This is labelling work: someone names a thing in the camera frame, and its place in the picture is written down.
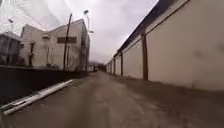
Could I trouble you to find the brown dirt road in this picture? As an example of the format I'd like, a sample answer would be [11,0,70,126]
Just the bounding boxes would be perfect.
[0,70,224,128]

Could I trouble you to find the pale concrete building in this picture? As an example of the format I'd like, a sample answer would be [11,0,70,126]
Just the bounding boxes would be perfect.
[18,18,91,73]

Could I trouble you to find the dark wooden utility pole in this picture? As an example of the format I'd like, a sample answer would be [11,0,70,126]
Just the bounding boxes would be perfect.
[62,13,73,72]

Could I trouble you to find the overhead wires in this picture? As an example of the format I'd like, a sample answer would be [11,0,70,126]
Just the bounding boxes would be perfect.
[0,0,68,34]

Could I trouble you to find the long pale panelled wall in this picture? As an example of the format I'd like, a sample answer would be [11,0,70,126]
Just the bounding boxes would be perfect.
[105,0,224,93]

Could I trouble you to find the dark low wall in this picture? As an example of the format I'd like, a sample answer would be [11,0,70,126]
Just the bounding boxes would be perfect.
[0,65,88,106]

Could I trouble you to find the pale fallen pole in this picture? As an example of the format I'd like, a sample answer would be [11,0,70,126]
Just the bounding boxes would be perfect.
[0,79,75,116]

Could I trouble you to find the street lamp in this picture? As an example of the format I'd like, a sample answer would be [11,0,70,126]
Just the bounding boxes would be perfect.
[83,9,95,34]

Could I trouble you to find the grey building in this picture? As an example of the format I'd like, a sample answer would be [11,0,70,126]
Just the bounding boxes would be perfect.
[0,31,22,67]

